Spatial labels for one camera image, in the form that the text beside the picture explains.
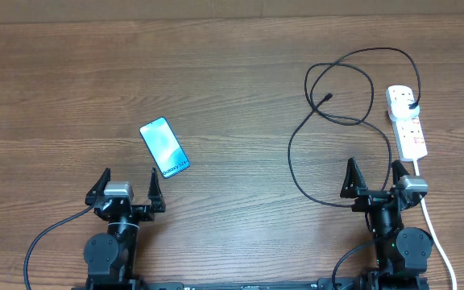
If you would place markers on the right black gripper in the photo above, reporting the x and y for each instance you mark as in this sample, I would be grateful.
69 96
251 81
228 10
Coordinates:
350 189

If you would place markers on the white charger adapter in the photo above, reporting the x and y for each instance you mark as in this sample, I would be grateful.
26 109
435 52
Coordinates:
399 110

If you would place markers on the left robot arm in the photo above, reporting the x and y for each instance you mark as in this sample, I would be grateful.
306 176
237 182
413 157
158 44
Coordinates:
110 256

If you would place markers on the white power strip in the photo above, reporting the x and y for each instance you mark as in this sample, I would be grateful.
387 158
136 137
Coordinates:
409 135

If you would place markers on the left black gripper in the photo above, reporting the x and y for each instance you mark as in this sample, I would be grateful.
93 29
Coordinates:
147 213

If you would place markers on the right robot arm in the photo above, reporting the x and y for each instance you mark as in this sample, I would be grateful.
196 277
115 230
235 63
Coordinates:
401 252

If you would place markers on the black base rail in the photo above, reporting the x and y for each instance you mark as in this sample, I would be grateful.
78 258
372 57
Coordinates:
320 284

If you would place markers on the blue screen smartphone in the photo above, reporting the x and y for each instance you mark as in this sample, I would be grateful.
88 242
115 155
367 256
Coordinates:
164 147

